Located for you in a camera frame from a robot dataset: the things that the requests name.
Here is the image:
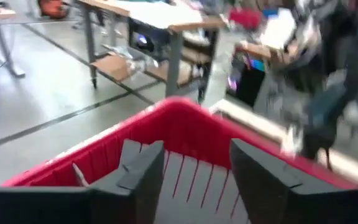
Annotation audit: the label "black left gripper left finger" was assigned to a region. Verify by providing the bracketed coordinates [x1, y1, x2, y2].
[0, 139, 165, 224]

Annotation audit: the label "grey-legged wooden table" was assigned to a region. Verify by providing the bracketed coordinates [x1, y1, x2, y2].
[0, 6, 27, 79]

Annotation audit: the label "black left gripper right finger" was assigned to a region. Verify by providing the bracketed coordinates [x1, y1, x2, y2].
[229, 138, 358, 224]

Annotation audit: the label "black floor tape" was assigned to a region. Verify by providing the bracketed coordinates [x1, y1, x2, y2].
[0, 81, 162, 153]
[21, 23, 155, 106]

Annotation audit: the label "wooden cart boards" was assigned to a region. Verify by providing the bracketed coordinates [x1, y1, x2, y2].
[76, 0, 227, 88]

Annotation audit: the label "grey plastic divider panel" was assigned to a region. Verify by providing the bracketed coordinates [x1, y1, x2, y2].
[117, 138, 252, 224]

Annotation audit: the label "black box under cart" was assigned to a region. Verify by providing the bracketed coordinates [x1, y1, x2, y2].
[127, 17, 171, 62]

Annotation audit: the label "large red plastic bin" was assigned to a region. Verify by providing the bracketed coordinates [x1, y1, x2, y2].
[1, 96, 358, 224]

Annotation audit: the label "orange object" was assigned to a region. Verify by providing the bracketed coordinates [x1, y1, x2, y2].
[37, 0, 68, 19]

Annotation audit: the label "grey metal cart frame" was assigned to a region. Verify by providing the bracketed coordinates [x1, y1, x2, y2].
[81, 0, 222, 105]

